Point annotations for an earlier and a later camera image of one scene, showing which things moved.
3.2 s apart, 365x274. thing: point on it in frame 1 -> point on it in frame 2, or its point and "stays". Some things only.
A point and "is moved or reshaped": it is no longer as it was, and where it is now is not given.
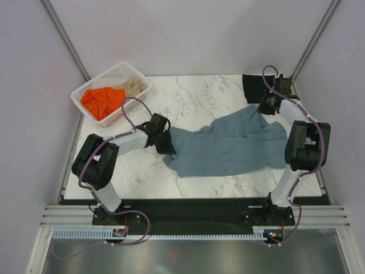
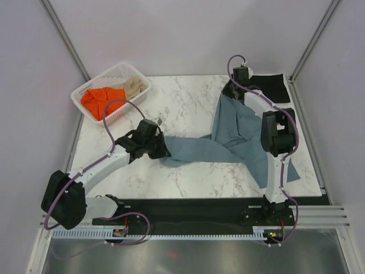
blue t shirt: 239,141 is moved or reshaped
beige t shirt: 133,86 stays
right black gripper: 262,106 -> 226,90
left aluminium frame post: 66,39 stays
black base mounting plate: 139,217 stays
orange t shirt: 99,102 stays
